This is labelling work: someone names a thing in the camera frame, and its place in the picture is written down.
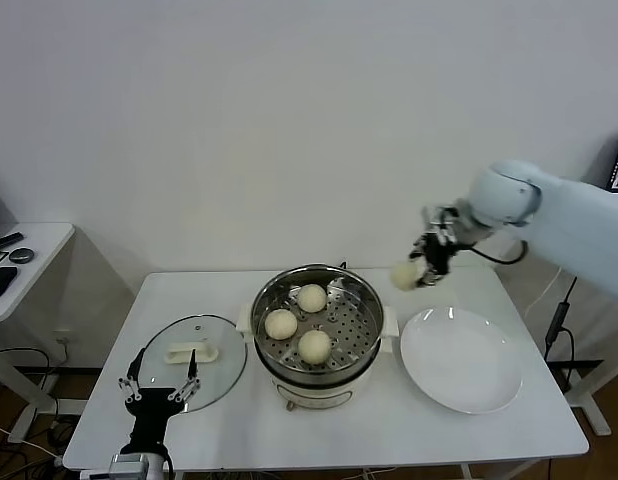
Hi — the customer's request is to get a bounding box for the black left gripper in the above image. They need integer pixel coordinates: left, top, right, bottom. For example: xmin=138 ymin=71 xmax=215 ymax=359
xmin=117 ymin=347 xmax=201 ymax=456

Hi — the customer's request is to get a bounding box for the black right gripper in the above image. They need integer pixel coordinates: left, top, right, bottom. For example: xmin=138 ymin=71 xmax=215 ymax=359
xmin=409 ymin=234 xmax=454 ymax=289

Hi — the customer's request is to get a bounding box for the white steamed baozi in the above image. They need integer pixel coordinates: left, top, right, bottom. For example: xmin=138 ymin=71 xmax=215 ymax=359
xmin=297 ymin=329 xmax=333 ymax=365
xmin=296 ymin=283 xmax=328 ymax=314
xmin=264 ymin=308 xmax=299 ymax=341
xmin=390 ymin=263 xmax=421 ymax=293

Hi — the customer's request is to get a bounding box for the glass lid with cream handle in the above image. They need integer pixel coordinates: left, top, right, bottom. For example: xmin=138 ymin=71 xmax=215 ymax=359
xmin=137 ymin=313 xmax=249 ymax=414

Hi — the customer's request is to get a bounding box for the stainless steel steamer basket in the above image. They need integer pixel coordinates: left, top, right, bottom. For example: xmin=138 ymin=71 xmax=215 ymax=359
xmin=251 ymin=264 xmax=385 ymax=381

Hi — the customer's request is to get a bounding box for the white round plate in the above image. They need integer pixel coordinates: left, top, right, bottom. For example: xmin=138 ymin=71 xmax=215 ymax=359
xmin=399 ymin=307 xmax=525 ymax=416

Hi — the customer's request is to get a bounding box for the cream electric cooker base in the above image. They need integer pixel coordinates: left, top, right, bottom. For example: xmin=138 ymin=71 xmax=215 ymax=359
xmin=235 ymin=299 xmax=401 ymax=412

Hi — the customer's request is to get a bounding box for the white side desk with monitor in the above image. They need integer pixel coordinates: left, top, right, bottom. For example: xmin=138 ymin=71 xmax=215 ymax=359
xmin=0 ymin=222 xmax=78 ymax=446

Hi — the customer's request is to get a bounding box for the white side desk with laptop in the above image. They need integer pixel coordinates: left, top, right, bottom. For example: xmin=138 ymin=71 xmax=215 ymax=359
xmin=563 ymin=279 xmax=618 ymax=437

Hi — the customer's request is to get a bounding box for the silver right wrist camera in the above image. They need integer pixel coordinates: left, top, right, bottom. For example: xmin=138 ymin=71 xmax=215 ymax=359
xmin=421 ymin=204 xmax=463 ymax=246

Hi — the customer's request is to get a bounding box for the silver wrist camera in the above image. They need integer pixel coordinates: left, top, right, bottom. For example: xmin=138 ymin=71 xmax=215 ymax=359
xmin=421 ymin=204 xmax=463 ymax=246
xmin=110 ymin=452 xmax=146 ymax=480

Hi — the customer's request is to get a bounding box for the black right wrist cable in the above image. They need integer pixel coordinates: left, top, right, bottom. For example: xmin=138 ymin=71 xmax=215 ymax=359
xmin=470 ymin=239 xmax=529 ymax=265

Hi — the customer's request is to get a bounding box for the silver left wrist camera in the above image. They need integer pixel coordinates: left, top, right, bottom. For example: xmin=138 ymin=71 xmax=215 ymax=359
xmin=110 ymin=452 xmax=146 ymax=480

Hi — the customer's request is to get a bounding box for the white charging cable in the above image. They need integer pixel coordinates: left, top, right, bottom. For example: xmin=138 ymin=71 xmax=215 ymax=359
xmin=524 ymin=264 xmax=564 ymax=319

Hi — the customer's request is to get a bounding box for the black cable with adapter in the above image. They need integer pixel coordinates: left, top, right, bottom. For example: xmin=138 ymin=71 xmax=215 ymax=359
xmin=543 ymin=277 xmax=578 ymax=396

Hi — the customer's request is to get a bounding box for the black floor cable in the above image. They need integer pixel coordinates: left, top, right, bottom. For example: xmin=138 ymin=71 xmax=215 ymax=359
xmin=0 ymin=347 xmax=58 ymax=396

